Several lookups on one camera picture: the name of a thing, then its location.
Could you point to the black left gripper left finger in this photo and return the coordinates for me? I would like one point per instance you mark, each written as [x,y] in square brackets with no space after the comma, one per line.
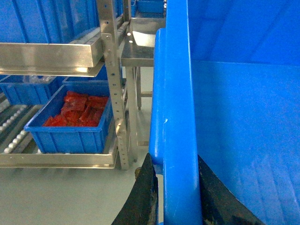
[141,206]

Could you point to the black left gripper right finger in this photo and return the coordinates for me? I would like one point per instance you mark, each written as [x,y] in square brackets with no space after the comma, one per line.
[219,205]

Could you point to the large blue plastic crate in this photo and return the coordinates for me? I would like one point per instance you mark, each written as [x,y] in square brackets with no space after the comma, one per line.
[227,88]

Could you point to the white shelf rollers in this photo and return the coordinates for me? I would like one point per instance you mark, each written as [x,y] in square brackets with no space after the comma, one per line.
[12,121]

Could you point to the blue bin upper shelf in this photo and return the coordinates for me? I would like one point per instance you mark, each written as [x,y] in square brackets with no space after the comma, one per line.
[46,21]

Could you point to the blue bin with red parts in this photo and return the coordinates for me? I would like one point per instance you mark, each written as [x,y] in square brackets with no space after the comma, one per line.
[71,139]

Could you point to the red packaged parts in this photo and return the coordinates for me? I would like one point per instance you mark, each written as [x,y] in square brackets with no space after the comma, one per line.
[79,110]

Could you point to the stainless steel table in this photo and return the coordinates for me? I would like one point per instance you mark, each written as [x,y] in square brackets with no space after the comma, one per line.
[138,52]

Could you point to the stainless steel flow rack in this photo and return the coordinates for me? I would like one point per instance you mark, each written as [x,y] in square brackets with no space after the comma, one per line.
[93,59]

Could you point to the blue bin with plastic bags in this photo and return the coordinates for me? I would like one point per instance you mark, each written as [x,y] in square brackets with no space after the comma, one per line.
[19,93]

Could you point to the distant blue bin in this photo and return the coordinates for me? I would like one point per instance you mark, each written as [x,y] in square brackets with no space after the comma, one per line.
[150,6]

